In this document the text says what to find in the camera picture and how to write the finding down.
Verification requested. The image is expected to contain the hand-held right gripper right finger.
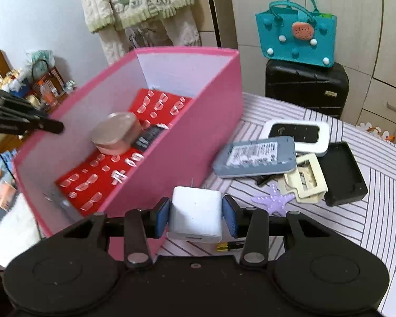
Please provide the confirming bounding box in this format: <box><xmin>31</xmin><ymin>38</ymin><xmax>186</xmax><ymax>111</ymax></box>
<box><xmin>222</xmin><ymin>195</ymin><xmax>334</xmax><ymax>269</ymax></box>

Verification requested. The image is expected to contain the black and gold battery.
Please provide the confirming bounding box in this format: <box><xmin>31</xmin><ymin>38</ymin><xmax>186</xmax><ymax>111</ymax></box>
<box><xmin>216</xmin><ymin>242</ymin><xmax>245</xmax><ymax>253</ymax></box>

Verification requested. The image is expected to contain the white mobile router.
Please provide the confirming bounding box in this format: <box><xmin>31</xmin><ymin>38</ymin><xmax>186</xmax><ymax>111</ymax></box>
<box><xmin>262</xmin><ymin>119</ymin><xmax>331</xmax><ymax>157</ymax></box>

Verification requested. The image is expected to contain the brown woven basket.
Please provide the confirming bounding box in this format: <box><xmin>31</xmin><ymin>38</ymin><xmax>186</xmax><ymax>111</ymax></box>
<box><xmin>31</xmin><ymin>60</ymin><xmax>67</xmax><ymax>107</ymax></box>

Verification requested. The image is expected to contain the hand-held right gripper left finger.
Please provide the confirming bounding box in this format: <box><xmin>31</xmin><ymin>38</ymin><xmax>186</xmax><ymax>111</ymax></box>
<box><xmin>54</xmin><ymin>197</ymin><xmax>171</xmax><ymax>269</ymax></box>

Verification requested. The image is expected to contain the teal felt handbag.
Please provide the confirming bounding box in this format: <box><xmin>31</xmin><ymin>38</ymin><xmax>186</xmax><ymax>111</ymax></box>
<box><xmin>255</xmin><ymin>0</ymin><xmax>337</xmax><ymax>68</ymax></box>

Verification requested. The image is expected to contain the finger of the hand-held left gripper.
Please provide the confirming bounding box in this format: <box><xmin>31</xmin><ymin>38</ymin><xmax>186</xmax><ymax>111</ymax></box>
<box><xmin>0</xmin><ymin>88</ymin><xmax>65</xmax><ymax>137</ymax></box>

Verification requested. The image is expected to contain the pale green plastic bag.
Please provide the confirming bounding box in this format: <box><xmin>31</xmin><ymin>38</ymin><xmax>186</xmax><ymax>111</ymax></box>
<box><xmin>26</xmin><ymin>49</ymin><xmax>55</xmax><ymax>71</ymax></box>

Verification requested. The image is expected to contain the cream plastic frame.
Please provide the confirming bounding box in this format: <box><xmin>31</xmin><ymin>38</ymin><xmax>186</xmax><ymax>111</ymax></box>
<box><xmin>283</xmin><ymin>153</ymin><xmax>329</xmax><ymax>204</ymax></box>

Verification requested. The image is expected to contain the black cable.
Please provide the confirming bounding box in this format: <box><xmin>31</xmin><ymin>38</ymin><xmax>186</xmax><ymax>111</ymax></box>
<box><xmin>0</xmin><ymin>140</ymin><xmax>18</xmax><ymax>186</ymax></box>

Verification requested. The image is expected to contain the grey portable hard drive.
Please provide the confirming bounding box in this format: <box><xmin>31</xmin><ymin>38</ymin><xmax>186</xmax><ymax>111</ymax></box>
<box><xmin>212</xmin><ymin>135</ymin><xmax>298</xmax><ymax>178</ymax></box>

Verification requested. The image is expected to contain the red card of clear nail tips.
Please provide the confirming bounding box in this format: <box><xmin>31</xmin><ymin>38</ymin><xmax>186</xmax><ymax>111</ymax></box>
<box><xmin>54</xmin><ymin>87</ymin><xmax>195</xmax><ymax>217</ymax></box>

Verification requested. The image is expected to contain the beige wardrobe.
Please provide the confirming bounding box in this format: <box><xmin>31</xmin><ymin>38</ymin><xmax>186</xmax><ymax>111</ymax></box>
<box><xmin>218</xmin><ymin>0</ymin><xmax>396</xmax><ymax>146</ymax></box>

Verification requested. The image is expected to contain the purple starfish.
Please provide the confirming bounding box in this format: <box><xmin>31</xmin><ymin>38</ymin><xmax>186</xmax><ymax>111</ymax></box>
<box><xmin>250</xmin><ymin>182</ymin><xmax>296</xmax><ymax>218</ymax></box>

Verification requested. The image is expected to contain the white charger cube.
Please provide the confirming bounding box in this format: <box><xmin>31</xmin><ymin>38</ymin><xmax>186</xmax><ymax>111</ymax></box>
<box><xmin>167</xmin><ymin>178</ymin><xmax>224</xmax><ymax>244</ymax></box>

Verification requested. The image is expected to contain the black suitcase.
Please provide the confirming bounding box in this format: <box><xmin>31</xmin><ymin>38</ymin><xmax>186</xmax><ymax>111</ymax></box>
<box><xmin>265</xmin><ymin>59</ymin><xmax>350</xmax><ymax>119</ymax></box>

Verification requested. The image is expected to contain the small black device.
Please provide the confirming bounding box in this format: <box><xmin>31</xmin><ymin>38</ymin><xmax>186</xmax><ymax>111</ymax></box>
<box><xmin>131</xmin><ymin>125</ymin><xmax>166</xmax><ymax>151</ymax></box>

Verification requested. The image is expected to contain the pink cardboard box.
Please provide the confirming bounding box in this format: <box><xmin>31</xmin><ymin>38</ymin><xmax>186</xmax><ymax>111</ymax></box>
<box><xmin>12</xmin><ymin>47</ymin><xmax>245</xmax><ymax>262</ymax></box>

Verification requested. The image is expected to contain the striped tablecloth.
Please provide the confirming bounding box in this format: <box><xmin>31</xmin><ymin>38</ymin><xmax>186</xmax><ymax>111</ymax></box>
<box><xmin>152</xmin><ymin>92</ymin><xmax>396</xmax><ymax>317</ymax></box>

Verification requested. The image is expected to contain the black rectangular box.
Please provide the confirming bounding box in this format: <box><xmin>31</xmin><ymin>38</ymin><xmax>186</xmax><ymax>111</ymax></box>
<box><xmin>318</xmin><ymin>141</ymin><xmax>368</xmax><ymax>207</ymax></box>

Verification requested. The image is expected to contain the rose gold tin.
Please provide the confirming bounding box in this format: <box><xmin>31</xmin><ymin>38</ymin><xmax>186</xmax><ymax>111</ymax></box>
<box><xmin>91</xmin><ymin>111</ymin><xmax>143</xmax><ymax>156</ymax></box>

